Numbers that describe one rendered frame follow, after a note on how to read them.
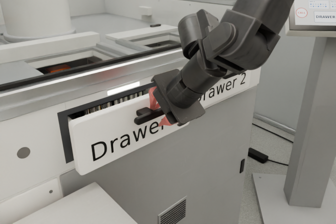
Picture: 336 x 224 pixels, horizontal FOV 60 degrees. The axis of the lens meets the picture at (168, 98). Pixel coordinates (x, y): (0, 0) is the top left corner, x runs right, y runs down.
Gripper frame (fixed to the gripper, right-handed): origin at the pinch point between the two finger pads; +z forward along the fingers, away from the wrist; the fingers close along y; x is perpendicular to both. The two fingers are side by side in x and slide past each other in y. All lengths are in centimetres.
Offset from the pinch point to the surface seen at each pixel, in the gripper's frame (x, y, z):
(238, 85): -36.9, 1.0, 7.2
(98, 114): 12.1, 4.4, -1.1
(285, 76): -167, 7, 67
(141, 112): 4.1, 1.7, -1.3
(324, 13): -80, 9, -9
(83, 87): 11.8, 10.7, -0.2
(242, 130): -46, -11, 23
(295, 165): -91, -39, 47
